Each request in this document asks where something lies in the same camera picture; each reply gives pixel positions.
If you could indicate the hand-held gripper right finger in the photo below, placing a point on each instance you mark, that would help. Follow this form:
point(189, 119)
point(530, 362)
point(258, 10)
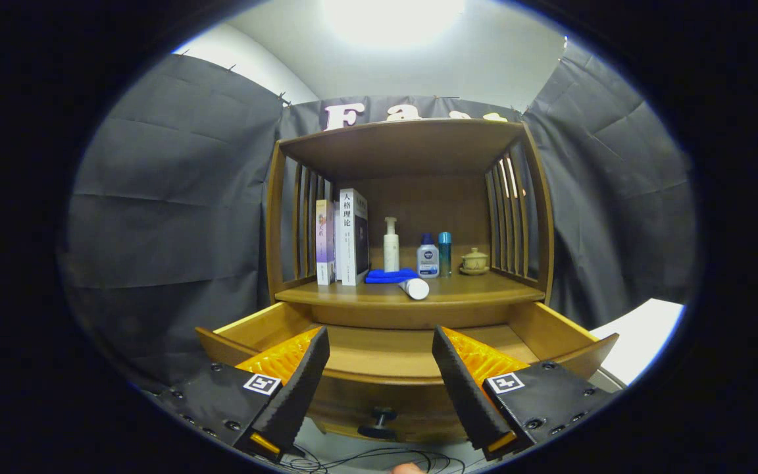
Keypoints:
point(466, 395)

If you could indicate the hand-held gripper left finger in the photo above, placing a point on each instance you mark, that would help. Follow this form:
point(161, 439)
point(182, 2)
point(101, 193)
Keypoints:
point(300, 388)

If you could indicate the brown wooden drawer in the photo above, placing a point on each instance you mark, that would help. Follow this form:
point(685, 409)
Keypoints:
point(379, 349)

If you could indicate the black round drawer knob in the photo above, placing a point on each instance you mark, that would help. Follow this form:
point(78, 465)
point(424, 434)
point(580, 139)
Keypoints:
point(379, 432)

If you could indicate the white green-ended cream tube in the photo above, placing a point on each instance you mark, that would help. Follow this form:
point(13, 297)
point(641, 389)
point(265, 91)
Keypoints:
point(416, 289)

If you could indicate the wooden countertop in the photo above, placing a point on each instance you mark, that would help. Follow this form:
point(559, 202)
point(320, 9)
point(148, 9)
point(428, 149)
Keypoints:
point(471, 289)

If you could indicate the brown wooden cabinet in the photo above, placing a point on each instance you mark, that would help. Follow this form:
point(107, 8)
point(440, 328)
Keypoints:
point(412, 148)

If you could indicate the beige lidded teacup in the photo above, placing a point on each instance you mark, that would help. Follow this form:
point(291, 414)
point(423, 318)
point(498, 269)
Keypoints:
point(474, 262)

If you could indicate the white blue-capped lotion bottle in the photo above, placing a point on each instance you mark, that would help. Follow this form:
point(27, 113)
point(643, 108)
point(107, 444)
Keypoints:
point(428, 261)

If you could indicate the blue folded cloth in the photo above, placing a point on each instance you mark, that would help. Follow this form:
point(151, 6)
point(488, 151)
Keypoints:
point(385, 276)

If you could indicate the teal slim bottle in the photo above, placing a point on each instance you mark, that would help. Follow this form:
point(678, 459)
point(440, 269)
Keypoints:
point(445, 253)

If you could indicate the purple book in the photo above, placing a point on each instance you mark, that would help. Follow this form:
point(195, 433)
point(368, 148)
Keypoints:
point(324, 243)

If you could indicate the thick white book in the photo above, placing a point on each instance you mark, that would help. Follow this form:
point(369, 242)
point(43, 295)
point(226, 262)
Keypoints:
point(346, 243)

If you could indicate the cream pump bottle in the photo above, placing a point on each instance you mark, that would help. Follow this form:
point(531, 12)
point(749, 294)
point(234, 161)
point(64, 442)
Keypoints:
point(391, 253)

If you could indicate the white table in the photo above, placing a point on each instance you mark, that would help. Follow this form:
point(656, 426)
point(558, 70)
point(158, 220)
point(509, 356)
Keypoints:
point(642, 336)

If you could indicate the black backdrop cloth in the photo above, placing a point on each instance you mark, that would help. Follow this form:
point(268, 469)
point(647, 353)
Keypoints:
point(168, 197)

